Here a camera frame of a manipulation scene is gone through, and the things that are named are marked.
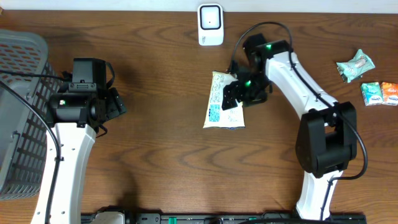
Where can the grey plastic mesh basket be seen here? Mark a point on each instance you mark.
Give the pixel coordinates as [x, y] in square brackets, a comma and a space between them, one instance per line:
[26, 70]

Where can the yellow snack bag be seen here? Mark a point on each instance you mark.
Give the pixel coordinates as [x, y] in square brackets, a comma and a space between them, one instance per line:
[216, 117]

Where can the orange tissue pack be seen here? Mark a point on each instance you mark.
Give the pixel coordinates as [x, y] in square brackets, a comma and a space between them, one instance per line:
[389, 93]

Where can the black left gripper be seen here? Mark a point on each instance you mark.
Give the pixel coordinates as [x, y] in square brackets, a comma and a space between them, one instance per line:
[115, 101]

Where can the teal wet wipes pack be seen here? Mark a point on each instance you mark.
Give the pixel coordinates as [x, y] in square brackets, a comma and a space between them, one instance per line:
[356, 67]

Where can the white barcode scanner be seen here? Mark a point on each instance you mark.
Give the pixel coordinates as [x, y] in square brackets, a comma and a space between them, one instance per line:
[210, 24]

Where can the small green tissue pack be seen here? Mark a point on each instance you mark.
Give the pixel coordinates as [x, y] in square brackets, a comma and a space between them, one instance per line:
[372, 94]

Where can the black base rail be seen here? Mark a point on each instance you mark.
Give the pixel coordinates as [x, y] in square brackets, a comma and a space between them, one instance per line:
[155, 218]

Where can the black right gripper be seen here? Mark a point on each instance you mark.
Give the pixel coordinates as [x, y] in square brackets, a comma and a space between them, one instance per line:
[239, 94]

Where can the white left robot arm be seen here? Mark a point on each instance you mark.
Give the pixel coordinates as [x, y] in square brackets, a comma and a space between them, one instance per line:
[75, 115]

